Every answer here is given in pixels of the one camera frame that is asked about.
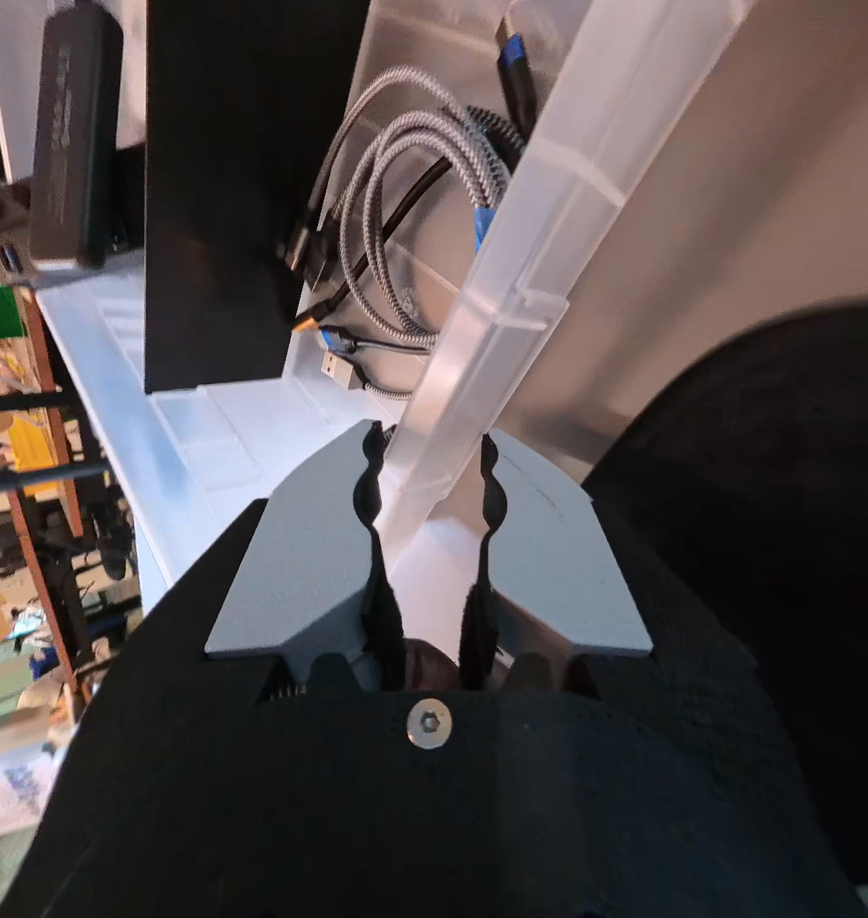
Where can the person's left hand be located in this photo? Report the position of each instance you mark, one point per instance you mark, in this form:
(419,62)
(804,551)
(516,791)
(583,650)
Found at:
(430,667)

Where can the metal storage shelf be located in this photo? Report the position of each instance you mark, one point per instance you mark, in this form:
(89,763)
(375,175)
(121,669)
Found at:
(47,401)

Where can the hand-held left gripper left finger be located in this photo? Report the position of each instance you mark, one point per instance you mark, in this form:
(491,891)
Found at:
(298,574)

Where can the black divider panel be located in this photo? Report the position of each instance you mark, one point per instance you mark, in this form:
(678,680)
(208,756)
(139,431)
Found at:
(226,179)

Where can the black mesh wrist rest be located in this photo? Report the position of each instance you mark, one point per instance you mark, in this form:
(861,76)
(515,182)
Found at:
(764,502)

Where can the clear plastic bin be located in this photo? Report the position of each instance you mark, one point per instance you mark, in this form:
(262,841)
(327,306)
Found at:
(549,251)

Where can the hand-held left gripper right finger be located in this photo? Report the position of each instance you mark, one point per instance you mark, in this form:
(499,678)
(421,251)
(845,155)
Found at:
(563,574)

